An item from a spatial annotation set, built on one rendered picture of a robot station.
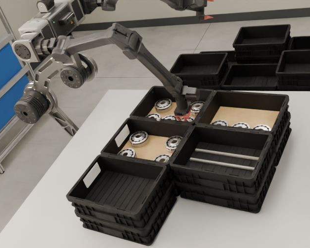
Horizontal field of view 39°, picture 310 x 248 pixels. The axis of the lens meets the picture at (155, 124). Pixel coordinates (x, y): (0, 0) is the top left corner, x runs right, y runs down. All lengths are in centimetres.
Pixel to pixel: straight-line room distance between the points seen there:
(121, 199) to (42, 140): 227
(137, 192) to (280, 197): 66
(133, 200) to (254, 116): 77
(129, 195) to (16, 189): 190
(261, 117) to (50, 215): 120
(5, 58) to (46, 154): 92
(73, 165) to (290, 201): 124
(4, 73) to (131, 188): 226
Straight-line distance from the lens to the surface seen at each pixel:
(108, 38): 187
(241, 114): 236
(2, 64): 407
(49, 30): 231
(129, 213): 187
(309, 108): 256
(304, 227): 198
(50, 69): 274
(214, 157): 213
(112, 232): 209
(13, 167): 412
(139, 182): 213
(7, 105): 410
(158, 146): 229
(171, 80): 210
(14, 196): 381
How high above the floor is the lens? 226
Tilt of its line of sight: 36 degrees down
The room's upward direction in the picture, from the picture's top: 18 degrees counter-clockwise
